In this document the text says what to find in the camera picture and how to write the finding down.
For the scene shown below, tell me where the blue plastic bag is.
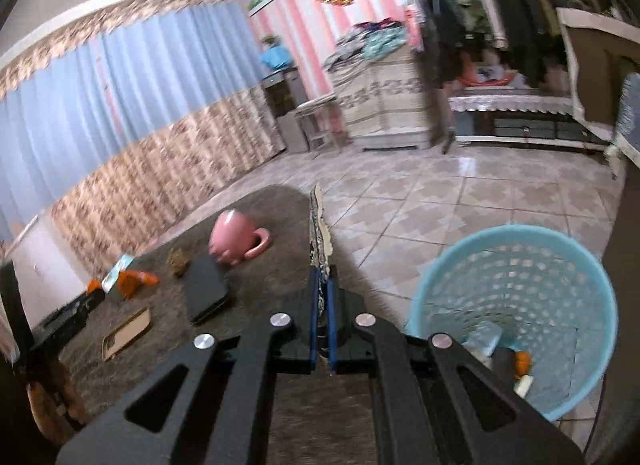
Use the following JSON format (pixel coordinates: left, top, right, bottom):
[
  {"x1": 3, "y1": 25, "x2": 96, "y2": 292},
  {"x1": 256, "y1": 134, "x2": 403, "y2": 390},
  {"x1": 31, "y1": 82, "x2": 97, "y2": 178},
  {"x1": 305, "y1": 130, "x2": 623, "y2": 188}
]
[{"x1": 462, "y1": 320, "x2": 503, "y2": 367}]

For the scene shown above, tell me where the dried brown leaf trash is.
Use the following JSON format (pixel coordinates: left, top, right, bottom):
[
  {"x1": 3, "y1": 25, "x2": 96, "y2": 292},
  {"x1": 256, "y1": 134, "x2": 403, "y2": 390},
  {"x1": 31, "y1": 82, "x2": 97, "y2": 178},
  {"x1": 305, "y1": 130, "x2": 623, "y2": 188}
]
[{"x1": 166, "y1": 247, "x2": 191, "y2": 279}]

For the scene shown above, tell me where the white cabinet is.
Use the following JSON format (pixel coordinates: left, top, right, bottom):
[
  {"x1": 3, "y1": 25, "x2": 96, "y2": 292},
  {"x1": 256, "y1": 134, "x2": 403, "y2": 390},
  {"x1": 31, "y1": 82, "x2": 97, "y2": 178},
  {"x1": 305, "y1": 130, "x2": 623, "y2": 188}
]
[{"x1": 8, "y1": 212, "x2": 91, "y2": 327}]

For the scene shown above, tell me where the brown cardboard tray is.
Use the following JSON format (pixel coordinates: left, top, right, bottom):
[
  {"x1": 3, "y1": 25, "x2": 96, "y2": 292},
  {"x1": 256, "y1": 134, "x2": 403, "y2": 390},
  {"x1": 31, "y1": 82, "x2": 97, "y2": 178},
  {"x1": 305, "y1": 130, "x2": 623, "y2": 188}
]
[{"x1": 101, "y1": 308, "x2": 152, "y2": 362}]

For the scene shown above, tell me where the white cup in basket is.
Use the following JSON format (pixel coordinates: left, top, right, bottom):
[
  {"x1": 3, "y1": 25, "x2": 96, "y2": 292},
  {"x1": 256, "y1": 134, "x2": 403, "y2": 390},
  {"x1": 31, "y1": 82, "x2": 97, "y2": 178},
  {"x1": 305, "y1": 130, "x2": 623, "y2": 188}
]
[{"x1": 513, "y1": 374, "x2": 534, "y2": 399}]

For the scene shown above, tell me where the orange snack bag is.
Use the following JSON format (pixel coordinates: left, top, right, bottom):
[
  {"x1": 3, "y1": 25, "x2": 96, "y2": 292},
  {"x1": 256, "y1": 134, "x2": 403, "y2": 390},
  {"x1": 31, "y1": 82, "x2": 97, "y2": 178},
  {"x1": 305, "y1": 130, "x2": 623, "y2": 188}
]
[{"x1": 116, "y1": 270, "x2": 160, "y2": 300}]

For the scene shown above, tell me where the small orange peel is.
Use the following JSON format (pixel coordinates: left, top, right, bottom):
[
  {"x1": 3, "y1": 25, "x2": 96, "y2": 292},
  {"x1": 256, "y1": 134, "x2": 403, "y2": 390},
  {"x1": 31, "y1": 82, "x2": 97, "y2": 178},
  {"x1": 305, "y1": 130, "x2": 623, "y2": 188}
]
[{"x1": 514, "y1": 351, "x2": 532, "y2": 379}]

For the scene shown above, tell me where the teal cardboard box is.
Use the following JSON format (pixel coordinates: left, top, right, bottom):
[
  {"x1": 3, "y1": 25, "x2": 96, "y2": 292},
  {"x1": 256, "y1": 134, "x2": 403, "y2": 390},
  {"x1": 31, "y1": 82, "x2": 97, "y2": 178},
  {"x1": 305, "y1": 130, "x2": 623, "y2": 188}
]
[{"x1": 101, "y1": 254, "x2": 134, "y2": 294}]

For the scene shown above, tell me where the black notebook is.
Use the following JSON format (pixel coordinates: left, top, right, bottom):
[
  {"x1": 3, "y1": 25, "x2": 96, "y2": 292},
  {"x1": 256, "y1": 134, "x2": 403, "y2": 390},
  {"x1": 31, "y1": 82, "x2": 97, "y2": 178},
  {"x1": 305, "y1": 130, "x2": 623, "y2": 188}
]
[{"x1": 183, "y1": 255, "x2": 230, "y2": 325}]

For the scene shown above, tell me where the brown shaggy rug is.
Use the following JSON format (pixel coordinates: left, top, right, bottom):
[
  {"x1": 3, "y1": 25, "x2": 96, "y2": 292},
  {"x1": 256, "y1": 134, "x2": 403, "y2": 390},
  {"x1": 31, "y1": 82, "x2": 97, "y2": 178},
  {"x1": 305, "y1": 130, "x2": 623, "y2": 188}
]
[{"x1": 60, "y1": 185, "x2": 378, "y2": 464}]

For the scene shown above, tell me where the pink pig mug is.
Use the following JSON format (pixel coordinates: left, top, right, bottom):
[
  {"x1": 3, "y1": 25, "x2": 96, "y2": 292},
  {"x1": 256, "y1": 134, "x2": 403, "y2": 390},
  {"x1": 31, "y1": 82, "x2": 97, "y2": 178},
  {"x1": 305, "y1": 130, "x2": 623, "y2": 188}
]
[{"x1": 208, "y1": 209, "x2": 271, "y2": 267}]

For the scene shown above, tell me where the light blue laundry basket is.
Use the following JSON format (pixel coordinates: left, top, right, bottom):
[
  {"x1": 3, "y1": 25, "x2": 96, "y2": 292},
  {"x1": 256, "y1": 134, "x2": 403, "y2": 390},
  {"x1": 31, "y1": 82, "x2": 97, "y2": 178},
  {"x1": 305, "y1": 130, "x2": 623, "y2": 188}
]
[{"x1": 406, "y1": 224, "x2": 618, "y2": 422}]

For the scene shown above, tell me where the blue floral curtain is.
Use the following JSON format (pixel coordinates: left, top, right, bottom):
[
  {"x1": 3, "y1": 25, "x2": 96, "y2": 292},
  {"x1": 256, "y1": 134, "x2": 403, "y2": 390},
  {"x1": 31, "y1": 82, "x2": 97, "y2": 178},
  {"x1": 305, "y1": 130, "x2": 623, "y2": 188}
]
[{"x1": 1, "y1": 0, "x2": 283, "y2": 273}]

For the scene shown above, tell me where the small metal stool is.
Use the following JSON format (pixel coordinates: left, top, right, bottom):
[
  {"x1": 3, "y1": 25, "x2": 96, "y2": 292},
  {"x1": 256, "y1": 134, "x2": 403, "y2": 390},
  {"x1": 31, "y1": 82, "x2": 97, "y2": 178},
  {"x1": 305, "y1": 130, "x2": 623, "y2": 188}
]
[{"x1": 294, "y1": 92, "x2": 343, "y2": 155}]

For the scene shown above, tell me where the cabinet with patterned cover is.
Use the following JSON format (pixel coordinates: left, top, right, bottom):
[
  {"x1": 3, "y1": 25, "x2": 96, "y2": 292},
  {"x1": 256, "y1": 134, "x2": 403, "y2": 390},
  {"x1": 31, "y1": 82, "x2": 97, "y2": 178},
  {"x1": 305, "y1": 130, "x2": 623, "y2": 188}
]
[{"x1": 330, "y1": 46, "x2": 439, "y2": 150}]

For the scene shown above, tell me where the low tv cabinet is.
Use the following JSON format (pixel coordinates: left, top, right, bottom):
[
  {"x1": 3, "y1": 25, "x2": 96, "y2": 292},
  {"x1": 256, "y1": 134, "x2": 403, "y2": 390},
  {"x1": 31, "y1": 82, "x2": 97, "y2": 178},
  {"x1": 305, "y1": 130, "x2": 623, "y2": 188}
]
[{"x1": 449, "y1": 88, "x2": 612, "y2": 151}]

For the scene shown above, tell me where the blue patterned table cloth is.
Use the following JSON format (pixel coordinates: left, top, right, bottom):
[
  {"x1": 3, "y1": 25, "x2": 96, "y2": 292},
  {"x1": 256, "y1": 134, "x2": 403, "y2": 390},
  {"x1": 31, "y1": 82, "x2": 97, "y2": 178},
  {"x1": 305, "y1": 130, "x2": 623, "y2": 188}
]
[{"x1": 604, "y1": 73, "x2": 640, "y2": 178}]

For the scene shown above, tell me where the blue covered water bottle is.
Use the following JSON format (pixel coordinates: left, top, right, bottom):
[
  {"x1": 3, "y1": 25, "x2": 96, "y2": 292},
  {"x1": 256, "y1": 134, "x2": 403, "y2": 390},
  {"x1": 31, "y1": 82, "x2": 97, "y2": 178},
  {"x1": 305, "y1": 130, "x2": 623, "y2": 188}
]
[{"x1": 260, "y1": 35, "x2": 295, "y2": 72}]

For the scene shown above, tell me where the pile of clothes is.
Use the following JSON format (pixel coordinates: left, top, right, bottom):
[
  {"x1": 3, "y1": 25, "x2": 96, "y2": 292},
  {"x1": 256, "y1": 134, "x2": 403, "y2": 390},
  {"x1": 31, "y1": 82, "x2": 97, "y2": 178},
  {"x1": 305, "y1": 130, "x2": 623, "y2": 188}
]
[{"x1": 322, "y1": 18, "x2": 407, "y2": 73}]

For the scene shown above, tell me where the clothes rack with clothes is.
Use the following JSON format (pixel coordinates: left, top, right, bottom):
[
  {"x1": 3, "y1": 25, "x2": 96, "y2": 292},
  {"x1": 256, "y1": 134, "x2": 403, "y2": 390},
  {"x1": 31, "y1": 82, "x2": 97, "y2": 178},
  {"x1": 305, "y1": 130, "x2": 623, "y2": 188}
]
[{"x1": 402, "y1": 0, "x2": 639, "y2": 152}]

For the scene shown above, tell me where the folding table leaning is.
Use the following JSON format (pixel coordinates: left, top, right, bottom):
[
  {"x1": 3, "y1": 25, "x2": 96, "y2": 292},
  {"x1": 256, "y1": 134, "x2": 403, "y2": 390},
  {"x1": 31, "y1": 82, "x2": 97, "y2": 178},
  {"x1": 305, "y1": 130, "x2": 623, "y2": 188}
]
[{"x1": 558, "y1": 8, "x2": 639, "y2": 142}]

